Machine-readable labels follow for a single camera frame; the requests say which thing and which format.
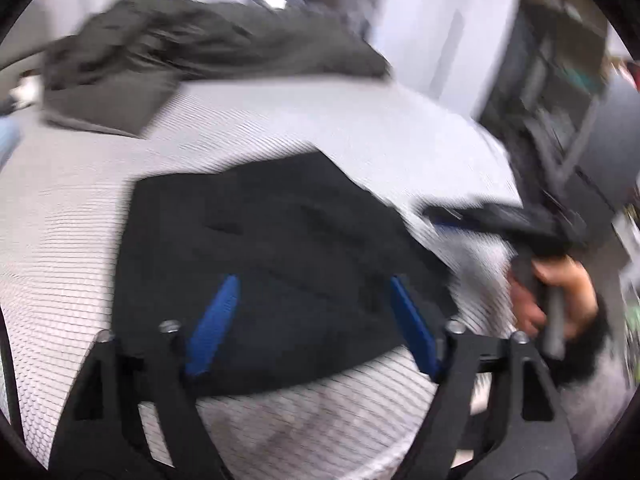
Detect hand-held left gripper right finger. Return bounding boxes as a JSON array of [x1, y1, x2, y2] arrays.
[[390, 275, 578, 480]]

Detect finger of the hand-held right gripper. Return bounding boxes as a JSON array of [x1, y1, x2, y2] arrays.
[[422, 204, 481, 233]]

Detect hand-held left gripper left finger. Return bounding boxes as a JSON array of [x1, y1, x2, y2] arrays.
[[47, 274, 241, 480]]

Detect black pants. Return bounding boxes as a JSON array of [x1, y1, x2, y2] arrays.
[[112, 151, 458, 396]]

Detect person's right forearm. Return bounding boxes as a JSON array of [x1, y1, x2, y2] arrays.
[[550, 295, 633, 466]]

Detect person's right hand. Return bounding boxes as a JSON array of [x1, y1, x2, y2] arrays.
[[507, 257, 600, 338]]

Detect dark grey rounded object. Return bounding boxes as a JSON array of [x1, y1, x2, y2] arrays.
[[575, 77, 640, 206]]

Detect dark shelf cabinet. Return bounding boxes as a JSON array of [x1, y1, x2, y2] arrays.
[[475, 0, 631, 211]]

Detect bed with patterned grey sheet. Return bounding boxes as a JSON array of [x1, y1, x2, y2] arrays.
[[0, 70, 526, 480]]

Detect white wardrobe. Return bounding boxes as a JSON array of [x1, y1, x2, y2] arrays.
[[370, 0, 526, 121]]

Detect dark grey duvet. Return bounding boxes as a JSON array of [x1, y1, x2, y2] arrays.
[[40, 0, 393, 138]]

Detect light blue pillow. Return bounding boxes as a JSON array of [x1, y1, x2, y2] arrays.
[[0, 117, 23, 166]]

